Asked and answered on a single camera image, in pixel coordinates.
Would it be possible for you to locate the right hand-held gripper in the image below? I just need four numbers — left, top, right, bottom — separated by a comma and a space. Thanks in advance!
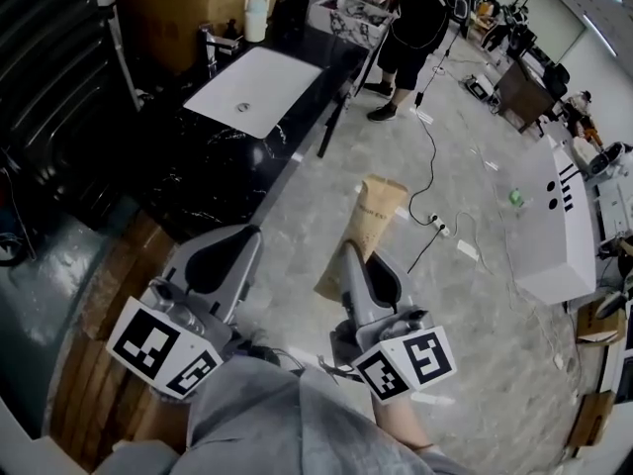
329, 240, 458, 406

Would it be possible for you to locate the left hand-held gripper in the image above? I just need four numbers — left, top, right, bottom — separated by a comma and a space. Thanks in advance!
106, 223, 264, 402

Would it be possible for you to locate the brown toiletry item pouch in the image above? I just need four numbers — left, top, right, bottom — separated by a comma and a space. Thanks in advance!
313, 172, 410, 302

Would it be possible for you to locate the person's right forearm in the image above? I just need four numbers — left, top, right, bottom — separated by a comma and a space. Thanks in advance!
370, 392, 437, 464

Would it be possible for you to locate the black marble sink counter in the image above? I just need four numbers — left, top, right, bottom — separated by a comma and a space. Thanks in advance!
139, 21, 373, 246

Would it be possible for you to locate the white sink basin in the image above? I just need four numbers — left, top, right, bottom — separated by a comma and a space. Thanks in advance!
182, 46, 325, 141

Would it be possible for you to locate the white power strip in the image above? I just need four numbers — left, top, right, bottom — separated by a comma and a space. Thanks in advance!
426, 212, 452, 238

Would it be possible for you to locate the brown wooden bench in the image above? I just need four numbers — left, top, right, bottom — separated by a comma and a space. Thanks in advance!
47, 204, 200, 469

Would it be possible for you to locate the person's grey clothing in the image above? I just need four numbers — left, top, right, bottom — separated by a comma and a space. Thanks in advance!
185, 352, 476, 475

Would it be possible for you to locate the black bar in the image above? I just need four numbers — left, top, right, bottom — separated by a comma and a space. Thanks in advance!
316, 94, 348, 160

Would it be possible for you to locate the white cabinet with black marks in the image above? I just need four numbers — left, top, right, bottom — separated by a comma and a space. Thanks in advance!
507, 135, 598, 307

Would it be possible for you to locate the small cardboard box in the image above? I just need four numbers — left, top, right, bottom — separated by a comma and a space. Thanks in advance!
575, 298, 627, 345
567, 391, 617, 450

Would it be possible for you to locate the small white floor device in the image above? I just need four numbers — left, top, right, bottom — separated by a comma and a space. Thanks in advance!
463, 73, 497, 101

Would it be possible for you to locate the chrome faucet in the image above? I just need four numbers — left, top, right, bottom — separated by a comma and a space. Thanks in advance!
197, 23, 239, 79

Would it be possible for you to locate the brown wooden desk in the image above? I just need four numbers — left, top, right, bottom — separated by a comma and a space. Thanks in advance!
494, 60, 556, 133

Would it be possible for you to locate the black slatted rack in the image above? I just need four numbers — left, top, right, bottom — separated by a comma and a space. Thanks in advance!
0, 0, 145, 233

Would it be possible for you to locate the white container with green lid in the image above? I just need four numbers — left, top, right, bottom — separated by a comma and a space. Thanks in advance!
243, 0, 271, 45

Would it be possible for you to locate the white marble cabinet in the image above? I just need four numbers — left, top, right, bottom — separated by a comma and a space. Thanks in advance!
308, 0, 398, 51

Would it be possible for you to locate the large cardboard box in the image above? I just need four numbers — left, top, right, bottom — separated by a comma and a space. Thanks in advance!
112, 0, 289, 74

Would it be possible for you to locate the black power cable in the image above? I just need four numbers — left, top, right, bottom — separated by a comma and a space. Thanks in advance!
406, 32, 464, 275

